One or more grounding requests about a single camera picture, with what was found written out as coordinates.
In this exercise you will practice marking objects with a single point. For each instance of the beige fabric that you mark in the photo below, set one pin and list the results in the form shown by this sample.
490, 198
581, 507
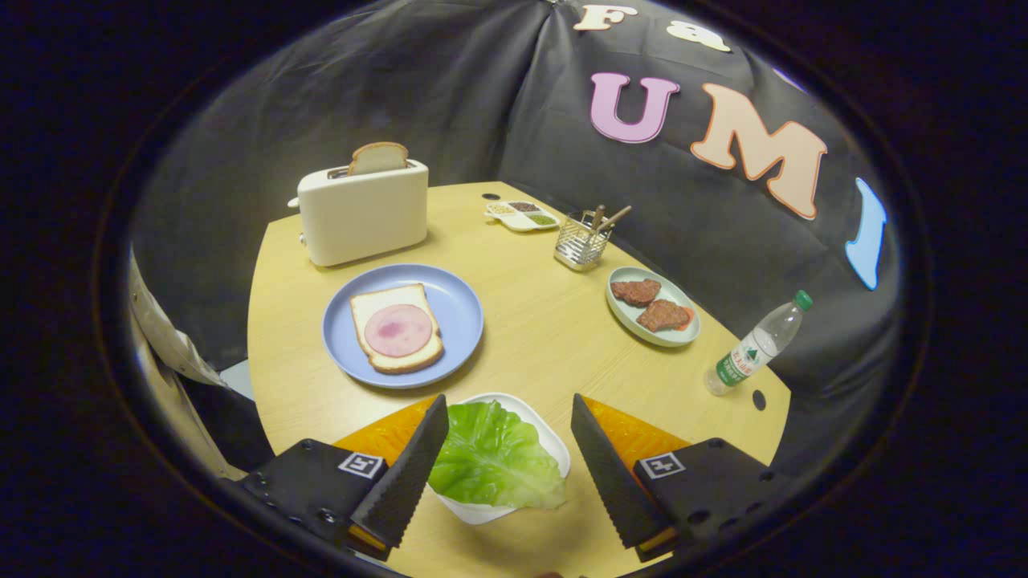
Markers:
161, 337

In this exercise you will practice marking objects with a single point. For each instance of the pale green plate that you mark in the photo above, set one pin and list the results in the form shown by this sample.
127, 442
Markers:
625, 315

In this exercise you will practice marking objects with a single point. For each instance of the toasted bread slice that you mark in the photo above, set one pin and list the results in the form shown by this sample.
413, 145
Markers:
377, 158

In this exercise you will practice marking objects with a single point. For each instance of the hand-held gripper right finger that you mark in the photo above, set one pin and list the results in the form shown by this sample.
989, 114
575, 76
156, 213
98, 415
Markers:
610, 482

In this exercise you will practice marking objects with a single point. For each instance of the green lettuce leaf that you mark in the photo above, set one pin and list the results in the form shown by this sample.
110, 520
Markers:
490, 457

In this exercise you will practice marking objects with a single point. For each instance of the pink ham slice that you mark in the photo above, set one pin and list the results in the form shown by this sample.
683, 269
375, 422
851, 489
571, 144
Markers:
397, 331

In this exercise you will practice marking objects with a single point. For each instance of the white bowl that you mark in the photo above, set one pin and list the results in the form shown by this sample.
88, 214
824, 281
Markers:
548, 440

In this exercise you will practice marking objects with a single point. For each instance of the white toaster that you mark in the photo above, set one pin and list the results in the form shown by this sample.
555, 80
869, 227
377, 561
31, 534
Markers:
361, 213

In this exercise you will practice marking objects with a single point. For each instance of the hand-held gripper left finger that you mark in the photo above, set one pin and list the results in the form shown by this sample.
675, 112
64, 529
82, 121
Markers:
405, 482

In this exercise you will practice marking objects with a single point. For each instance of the blue plate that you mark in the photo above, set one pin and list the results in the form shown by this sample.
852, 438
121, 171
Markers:
458, 313

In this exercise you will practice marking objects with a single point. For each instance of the black backdrop cloth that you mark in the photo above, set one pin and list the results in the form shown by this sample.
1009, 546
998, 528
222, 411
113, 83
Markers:
401, 80

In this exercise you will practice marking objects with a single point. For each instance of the brown meat piece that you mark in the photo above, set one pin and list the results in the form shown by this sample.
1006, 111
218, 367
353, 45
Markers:
662, 315
636, 291

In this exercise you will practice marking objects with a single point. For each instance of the clear plastic water bottle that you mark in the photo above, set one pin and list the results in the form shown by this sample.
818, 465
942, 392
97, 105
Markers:
751, 353

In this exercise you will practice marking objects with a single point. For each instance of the white bread slice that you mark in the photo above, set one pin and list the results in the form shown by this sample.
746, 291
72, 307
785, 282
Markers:
369, 305

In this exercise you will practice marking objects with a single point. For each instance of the white divided seasoning tray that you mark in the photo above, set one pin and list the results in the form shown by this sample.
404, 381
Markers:
514, 224

